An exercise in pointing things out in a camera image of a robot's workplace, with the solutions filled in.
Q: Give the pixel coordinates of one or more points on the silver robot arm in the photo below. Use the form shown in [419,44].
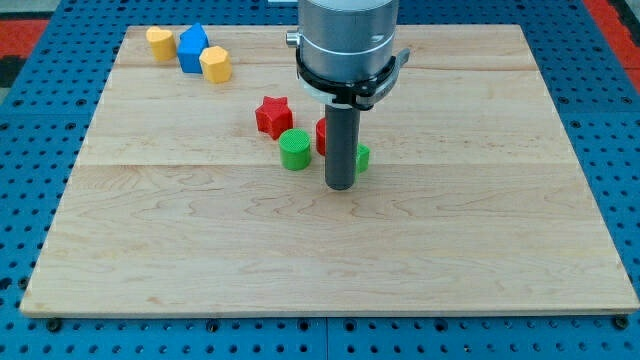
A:
[344,60]

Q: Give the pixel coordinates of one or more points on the yellow hexagon block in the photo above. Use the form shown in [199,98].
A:
[216,64]

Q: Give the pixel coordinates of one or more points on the black clamp ring mount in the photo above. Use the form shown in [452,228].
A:
[360,95]

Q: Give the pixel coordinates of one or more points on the red round block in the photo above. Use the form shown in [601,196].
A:
[320,131]

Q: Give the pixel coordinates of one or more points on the yellow heart block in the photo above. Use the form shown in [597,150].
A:
[162,43]

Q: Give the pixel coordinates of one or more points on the green block behind rod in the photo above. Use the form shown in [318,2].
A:
[362,158]

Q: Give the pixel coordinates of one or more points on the wooden board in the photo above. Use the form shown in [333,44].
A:
[473,203]

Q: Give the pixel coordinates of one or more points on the blue triangle house block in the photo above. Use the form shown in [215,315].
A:
[192,42]

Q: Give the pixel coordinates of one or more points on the red star block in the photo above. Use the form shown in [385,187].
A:
[274,116]

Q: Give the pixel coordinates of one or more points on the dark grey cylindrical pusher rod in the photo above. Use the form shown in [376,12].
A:
[341,144]

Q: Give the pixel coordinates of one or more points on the green cylinder block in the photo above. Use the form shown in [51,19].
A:
[295,149]

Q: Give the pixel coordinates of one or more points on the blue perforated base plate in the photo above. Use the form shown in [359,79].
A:
[55,61]

